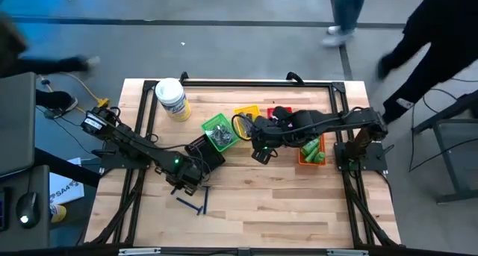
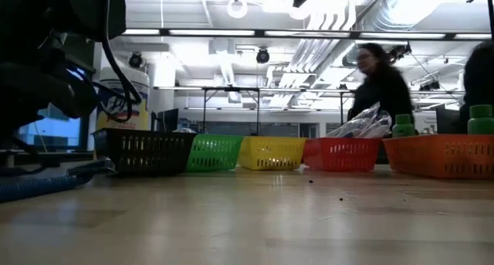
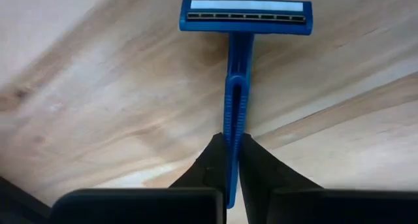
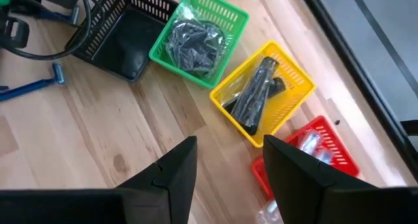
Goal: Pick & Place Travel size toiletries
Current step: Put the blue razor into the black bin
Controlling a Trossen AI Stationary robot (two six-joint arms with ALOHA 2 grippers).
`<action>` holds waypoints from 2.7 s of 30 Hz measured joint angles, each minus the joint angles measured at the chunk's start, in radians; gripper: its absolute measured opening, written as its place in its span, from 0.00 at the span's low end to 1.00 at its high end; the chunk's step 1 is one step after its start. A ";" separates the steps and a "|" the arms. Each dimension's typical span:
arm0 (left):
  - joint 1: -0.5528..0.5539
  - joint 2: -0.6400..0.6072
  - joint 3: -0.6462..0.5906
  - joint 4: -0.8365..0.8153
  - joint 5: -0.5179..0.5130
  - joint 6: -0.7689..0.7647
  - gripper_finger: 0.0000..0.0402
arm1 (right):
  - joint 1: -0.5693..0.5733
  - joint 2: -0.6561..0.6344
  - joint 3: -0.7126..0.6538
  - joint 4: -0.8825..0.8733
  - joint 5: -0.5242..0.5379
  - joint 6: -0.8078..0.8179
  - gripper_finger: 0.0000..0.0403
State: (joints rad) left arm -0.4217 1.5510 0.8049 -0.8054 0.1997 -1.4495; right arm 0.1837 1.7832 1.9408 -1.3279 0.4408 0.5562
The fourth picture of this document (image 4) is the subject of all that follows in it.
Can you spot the black plastic basket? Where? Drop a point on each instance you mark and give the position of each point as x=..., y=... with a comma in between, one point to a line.
x=124, y=47

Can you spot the green plastic basket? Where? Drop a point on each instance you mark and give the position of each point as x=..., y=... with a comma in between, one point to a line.
x=228, y=21

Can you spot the yellow plastic basket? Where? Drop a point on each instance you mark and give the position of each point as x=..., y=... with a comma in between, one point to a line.
x=294, y=96

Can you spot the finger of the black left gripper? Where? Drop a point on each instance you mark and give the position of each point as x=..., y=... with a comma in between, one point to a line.
x=24, y=33

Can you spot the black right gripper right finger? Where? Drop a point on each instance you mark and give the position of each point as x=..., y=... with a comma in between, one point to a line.
x=326, y=204

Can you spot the black aluminium table frame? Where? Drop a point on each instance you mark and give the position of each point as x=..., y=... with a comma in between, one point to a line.
x=365, y=83

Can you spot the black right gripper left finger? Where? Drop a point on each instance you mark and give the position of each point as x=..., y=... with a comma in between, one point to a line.
x=98, y=207

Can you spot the red plastic basket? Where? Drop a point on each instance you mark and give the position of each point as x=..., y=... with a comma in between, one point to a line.
x=343, y=165

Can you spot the blue disposable razor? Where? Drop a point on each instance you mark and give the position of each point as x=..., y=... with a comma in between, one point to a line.
x=4, y=87
x=29, y=87
x=58, y=15

